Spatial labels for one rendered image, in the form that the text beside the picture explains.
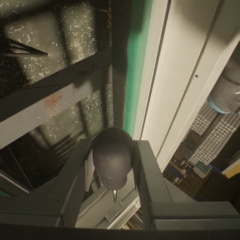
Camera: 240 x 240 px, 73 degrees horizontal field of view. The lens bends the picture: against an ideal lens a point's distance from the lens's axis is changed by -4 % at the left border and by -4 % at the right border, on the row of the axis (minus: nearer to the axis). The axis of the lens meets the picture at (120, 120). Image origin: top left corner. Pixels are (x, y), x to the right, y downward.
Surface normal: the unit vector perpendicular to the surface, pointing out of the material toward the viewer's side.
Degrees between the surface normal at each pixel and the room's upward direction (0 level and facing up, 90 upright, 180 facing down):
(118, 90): 90
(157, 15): 90
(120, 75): 90
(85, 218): 90
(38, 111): 0
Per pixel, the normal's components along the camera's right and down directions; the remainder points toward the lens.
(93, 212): 0.02, -0.61
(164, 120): -0.73, 0.54
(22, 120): 0.69, 0.58
